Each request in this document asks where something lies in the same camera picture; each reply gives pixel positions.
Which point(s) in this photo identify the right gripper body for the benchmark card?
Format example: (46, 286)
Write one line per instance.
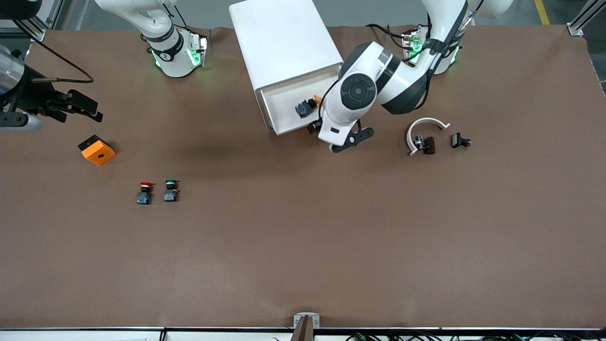
(32, 94)

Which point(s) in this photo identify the yellow push button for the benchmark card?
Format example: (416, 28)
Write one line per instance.
(304, 109)

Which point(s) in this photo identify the largest white drawer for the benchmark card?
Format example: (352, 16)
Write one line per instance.
(284, 104)

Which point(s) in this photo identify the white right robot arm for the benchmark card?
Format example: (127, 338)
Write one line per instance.
(165, 52)

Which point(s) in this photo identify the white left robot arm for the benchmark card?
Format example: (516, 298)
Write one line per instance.
(402, 85)

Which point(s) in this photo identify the white drawer cabinet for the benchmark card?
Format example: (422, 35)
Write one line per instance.
(284, 42)

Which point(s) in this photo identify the red push button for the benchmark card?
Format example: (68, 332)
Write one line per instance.
(144, 194)

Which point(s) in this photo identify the green push button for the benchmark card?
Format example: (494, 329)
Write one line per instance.
(170, 192)

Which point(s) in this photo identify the orange block with hole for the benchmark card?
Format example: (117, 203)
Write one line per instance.
(98, 152)

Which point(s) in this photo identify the chrome valve fitting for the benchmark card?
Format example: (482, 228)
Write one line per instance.
(419, 143)

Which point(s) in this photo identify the white half-round pipe clamp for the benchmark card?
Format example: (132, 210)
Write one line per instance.
(426, 120)

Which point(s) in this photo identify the brown cylinder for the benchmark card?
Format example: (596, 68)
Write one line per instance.
(430, 146)

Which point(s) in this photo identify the small black clip part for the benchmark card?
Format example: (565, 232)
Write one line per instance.
(459, 140)

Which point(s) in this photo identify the aluminium frame profile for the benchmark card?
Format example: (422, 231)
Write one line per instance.
(33, 29)
(583, 19)

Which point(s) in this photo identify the grey table edge bracket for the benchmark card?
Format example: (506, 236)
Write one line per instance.
(307, 319)

